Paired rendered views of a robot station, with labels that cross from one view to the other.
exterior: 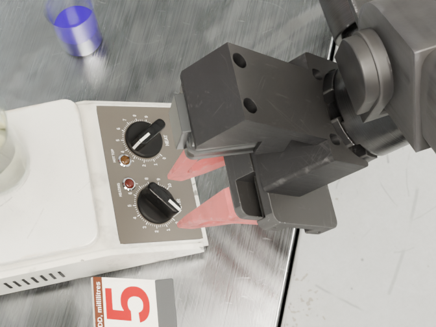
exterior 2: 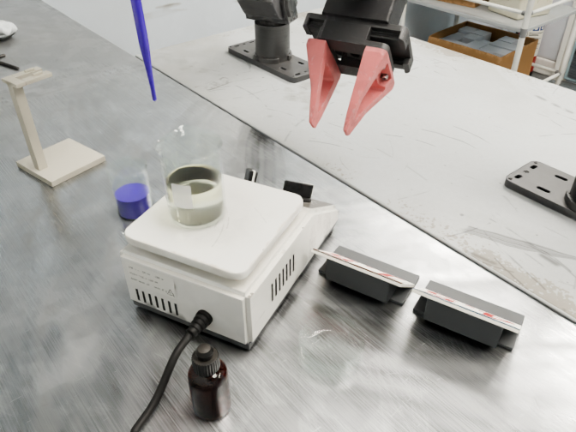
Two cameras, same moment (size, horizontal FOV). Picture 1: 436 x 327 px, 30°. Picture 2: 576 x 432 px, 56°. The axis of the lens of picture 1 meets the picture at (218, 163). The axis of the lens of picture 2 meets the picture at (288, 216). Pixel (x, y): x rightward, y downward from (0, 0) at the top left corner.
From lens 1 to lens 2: 0.53 m
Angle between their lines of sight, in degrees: 45
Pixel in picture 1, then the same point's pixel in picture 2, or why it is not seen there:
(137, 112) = not seen: hidden behind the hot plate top
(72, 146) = (229, 180)
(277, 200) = (394, 28)
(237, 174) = (363, 37)
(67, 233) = (285, 206)
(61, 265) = (295, 237)
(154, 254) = (325, 219)
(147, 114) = not seen: hidden behind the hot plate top
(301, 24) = (244, 141)
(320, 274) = (393, 195)
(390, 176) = (361, 153)
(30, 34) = (99, 229)
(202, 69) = not seen: outside the picture
